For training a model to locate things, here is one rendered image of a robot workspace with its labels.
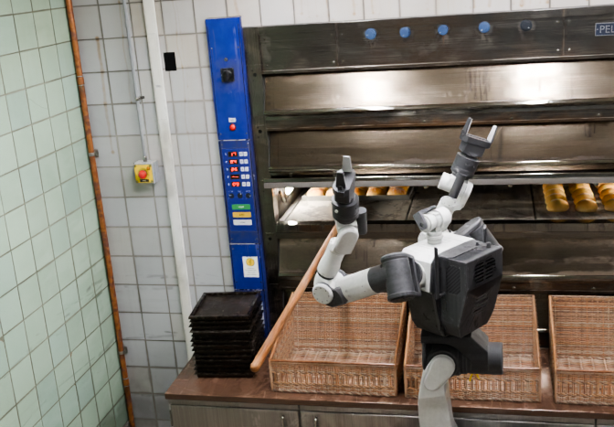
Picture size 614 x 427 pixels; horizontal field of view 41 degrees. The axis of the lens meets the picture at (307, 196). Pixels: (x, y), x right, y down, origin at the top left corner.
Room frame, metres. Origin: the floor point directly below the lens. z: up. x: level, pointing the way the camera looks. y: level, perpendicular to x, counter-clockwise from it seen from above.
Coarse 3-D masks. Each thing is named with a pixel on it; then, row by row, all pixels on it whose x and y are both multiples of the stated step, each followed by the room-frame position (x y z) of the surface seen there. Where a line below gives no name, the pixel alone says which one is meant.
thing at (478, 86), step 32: (480, 64) 3.54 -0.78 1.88; (512, 64) 3.50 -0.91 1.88; (544, 64) 3.47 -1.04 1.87; (576, 64) 3.44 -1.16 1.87; (608, 64) 3.41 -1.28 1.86; (288, 96) 3.70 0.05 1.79; (320, 96) 3.67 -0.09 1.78; (352, 96) 3.63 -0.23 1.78; (384, 96) 3.59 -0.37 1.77; (416, 96) 3.56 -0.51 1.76; (448, 96) 3.53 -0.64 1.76; (480, 96) 3.49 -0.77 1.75; (512, 96) 3.46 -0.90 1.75; (544, 96) 3.43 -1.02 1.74; (576, 96) 3.39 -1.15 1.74; (608, 96) 3.36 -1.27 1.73
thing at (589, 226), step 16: (288, 224) 3.72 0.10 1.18; (304, 224) 3.70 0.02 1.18; (320, 224) 3.68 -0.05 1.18; (368, 224) 3.63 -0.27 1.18; (384, 224) 3.61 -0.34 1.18; (400, 224) 3.59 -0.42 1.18; (416, 224) 3.57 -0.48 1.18; (496, 224) 3.49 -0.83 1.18; (512, 224) 3.47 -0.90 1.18; (528, 224) 3.46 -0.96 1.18; (544, 224) 3.44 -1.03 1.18; (560, 224) 3.43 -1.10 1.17; (576, 224) 3.41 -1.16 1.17; (592, 224) 3.39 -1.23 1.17; (608, 224) 3.38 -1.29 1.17
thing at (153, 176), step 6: (138, 162) 3.83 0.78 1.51; (144, 162) 3.82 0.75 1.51; (150, 162) 3.81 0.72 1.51; (156, 162) 3.84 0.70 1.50; (138, 168) 3.81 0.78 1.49; (144, 168) 3.80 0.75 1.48; (156, 168) 3.83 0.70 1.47; (150, 174) 3.79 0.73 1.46; (156, 174) 3.82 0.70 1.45; (138, 180) 3.81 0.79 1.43; (144, 180) 3.80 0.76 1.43; (150, 180) 3.79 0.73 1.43; (156, 180) 3.81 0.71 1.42
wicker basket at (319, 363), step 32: (288, 320) 3.57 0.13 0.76; (320, 320) 3.62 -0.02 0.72; (352, 320) 3.58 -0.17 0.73; (384, 320) 3.55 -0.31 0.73; (288, 352) 3.52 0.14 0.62; (320, 352) 3.55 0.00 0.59; (352, 352) 3.53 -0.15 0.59; (384, 352) 3.50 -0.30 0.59; (288, 384) 3.22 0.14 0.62; (320, 384) 3.18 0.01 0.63; (352, 384) 3.15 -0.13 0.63; (384, 384) 3.12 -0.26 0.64
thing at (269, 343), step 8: (336, 232) 3.49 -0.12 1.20; (328, 240) 3.36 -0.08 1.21; (320, 256) 3.18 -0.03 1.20; (312, 264) 3.09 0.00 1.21; (312, 272) 3.02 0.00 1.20; (304, 280) 2.93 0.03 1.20; (304, 288) 2.88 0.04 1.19; (296, 296) 2.79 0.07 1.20; (288, 304) 2.71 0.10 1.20; (288, 312) 2.66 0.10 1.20; (280, 320) 2.59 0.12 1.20; (272, 328) 2.53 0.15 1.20; (280, 328) 2.54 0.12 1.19; (272, 336) 2.47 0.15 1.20; (264, 344) 2.42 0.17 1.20; (272, 344) 2.44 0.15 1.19; (264, 352) 2.37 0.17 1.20; (256, 360) 2.31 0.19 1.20; (256, 368) 2.28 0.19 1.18
